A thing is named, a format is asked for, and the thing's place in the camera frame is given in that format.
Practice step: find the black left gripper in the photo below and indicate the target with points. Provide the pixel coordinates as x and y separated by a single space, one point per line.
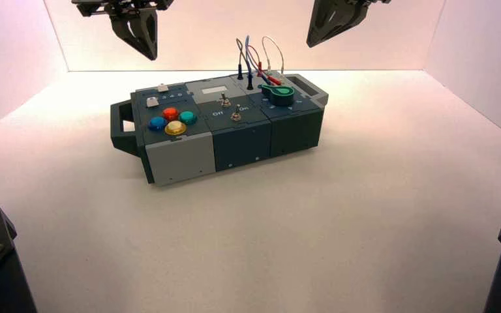
121 5

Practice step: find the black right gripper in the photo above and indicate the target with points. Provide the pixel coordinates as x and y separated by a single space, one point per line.
378 1

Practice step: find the small white slider knob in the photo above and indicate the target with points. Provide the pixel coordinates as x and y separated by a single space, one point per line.
162 87
151 102

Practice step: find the orange round push button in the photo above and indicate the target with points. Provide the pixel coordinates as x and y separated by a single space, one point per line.
170 113

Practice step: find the blue round push button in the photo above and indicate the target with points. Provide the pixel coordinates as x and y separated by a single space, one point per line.
157 123

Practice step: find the teal round push button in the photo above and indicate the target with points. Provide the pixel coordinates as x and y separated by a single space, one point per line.
187 117

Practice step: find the green rotary knob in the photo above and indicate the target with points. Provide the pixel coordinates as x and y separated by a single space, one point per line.
281 95

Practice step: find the yellow round push button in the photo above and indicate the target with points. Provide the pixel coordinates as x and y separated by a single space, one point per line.
175 128

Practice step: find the dark teal grey control box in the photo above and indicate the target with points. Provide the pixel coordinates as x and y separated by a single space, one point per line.
240 142

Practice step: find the metal toggle switch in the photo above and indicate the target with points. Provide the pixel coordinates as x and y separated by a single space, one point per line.
225 102
235 115

